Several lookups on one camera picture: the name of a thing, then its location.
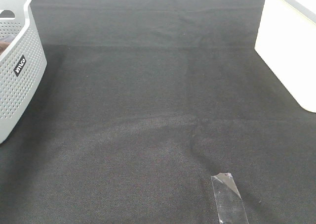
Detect white plastic basket grey rim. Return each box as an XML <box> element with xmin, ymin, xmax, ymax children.
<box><xmin>254</xmin><ymin>0</ymin><xmax>316</xmax><ymax>113</ymax></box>

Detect grey towel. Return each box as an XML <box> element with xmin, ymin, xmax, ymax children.
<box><xmin>0</xmin><ymin>35</ymin><xmax>15</xmax><ymax>44</ymax></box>

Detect brown microfibre towel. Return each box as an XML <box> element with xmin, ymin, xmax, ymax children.
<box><xmin>0</xmin><ymin>41</ymin><xmax>10</xmax><ymax>55</ymax></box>

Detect grey perforated plastic basket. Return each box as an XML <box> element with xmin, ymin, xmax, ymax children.
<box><xmin>0</xmin><ymin>0</ymin><xmax>47</xmax><ymax>142</ymax></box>

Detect clear adhesive tape strip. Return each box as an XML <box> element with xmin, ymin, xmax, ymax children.
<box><xmin>211</xmin><ymin>173</ymin><xmax>249</xmax><ymax>224</ymax></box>

